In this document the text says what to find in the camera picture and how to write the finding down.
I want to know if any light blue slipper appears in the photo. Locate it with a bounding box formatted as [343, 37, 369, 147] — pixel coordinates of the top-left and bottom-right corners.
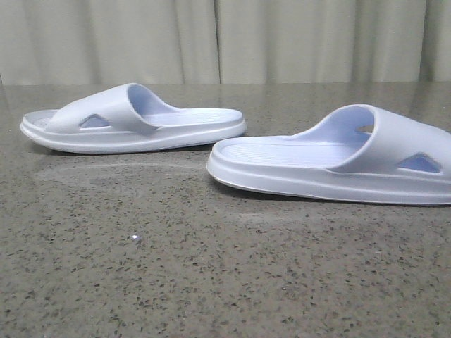
[207, 104, 450, 205]
[20, 83, 247, 154]

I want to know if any pale grey-green curtain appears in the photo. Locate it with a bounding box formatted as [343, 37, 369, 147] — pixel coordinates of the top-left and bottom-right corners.
[1, 1, 450, 85]

